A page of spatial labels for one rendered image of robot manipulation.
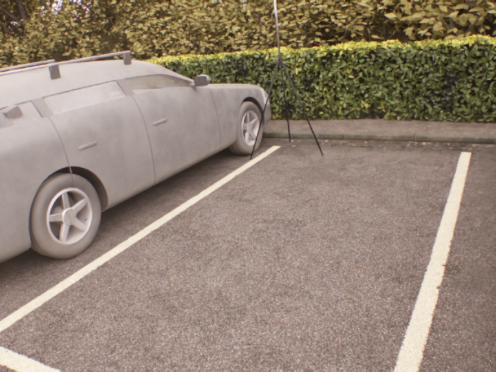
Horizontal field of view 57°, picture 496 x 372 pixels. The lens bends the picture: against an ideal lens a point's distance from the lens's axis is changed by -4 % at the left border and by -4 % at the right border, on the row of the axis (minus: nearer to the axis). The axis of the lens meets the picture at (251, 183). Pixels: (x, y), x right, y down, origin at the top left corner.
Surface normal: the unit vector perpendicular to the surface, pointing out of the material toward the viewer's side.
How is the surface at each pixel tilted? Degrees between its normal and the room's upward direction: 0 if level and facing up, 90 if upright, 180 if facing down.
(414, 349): 0
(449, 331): 0
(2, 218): 91
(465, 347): 0
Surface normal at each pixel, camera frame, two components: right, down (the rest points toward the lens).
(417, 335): -0.11, -0.94
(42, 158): 0.84, -0.03
